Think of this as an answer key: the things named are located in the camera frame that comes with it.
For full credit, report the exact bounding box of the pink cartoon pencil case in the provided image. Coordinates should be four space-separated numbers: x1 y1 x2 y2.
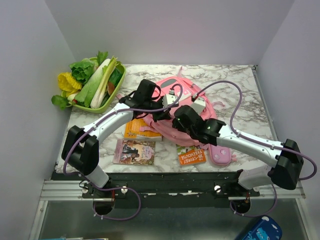
208 144 237 166

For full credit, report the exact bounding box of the orange paperback book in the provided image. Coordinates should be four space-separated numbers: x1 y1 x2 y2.
123 119 163 142

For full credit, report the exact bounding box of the blue shark pencil case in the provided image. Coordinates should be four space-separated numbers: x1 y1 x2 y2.
235 215 283 240

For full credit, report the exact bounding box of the purple cable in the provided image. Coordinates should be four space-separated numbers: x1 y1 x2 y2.
62 83 184 221
192 80 318 218

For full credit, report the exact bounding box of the pink school backpack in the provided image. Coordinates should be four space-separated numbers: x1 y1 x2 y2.
117 66 226 148

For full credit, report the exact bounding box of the white napa cabbage toy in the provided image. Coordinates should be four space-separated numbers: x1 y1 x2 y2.
73 57 123 109

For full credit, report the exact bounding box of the green vegetable tray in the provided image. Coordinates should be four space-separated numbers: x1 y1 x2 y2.
70 62 126 114

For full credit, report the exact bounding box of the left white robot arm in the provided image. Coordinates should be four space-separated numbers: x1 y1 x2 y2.
61 79 177 198

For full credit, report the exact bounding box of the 78-storey treehouse book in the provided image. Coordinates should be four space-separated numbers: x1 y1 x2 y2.
176 144 207 166

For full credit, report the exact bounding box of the yellow flower toy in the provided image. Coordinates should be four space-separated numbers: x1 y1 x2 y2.
57 72 82 93

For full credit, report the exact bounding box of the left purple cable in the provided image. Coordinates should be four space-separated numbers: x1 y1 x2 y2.
62 83 184 221

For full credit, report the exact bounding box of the green lettuce toy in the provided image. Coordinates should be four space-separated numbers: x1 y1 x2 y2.
69 51 109 85

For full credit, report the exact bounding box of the aluminium frame rail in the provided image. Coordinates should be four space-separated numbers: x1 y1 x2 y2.
40 180 83 201

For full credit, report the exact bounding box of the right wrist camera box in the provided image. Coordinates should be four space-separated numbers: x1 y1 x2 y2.
190 97 206 115

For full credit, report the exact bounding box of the pink illustrated storybook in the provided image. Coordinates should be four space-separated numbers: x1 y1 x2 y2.
112 139 156 166

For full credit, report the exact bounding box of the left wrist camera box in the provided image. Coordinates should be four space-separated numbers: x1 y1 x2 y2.
162 90 179 108

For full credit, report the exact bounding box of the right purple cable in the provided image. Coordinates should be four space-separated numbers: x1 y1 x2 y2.
192 80 318 218

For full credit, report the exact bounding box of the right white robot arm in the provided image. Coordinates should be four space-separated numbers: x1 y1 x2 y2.
172 105 304 196

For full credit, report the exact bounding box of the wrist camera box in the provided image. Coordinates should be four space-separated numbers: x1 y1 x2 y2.
190 97 206 115
162 90 179 108

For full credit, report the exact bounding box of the black mounting base rail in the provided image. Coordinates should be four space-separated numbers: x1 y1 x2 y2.
51 172 260 209

